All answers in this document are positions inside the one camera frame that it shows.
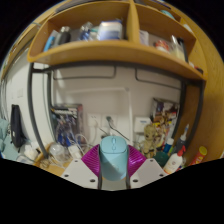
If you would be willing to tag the brown tree figurine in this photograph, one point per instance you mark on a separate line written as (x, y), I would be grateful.
(149, 140)

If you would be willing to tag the robot model kit box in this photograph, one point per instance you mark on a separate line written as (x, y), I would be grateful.
(66, 125)

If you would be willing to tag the white wall outlet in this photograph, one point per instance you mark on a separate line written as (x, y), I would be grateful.
(95, 120)

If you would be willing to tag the black backpack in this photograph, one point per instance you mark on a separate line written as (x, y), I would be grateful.
(16, 126)

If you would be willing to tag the white wall box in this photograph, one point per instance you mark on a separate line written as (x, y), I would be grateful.
(142, 124)

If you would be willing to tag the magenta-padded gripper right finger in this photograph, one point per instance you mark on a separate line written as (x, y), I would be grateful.
(148, 173)

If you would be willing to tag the white red-capped lotion bottle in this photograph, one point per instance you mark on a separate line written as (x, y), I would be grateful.
(173, 162)

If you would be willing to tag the dark metal desk frame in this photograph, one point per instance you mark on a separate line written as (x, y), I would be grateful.
(33, 110)

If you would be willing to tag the dark green round container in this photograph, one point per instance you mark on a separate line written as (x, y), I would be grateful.
(161, 159)

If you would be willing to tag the white blue-tipped glue bottle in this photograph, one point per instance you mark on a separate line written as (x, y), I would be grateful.
(181, 140)

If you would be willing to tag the wooden shelf unit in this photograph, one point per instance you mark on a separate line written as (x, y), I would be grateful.
(100, 51)

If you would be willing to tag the colourful printed box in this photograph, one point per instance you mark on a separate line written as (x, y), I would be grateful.
(166, 115)

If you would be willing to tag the blue bottle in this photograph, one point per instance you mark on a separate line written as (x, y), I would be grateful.
(168, 145)

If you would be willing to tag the red yellow snack can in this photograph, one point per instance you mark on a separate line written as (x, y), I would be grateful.
(199, 156)

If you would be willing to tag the light blue computer mouse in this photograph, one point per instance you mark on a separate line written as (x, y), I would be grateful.
(114, 156)

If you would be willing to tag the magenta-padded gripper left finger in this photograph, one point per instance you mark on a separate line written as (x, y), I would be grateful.
(80, 173)

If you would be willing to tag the clear round jar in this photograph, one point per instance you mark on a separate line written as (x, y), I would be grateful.
(57, 151)

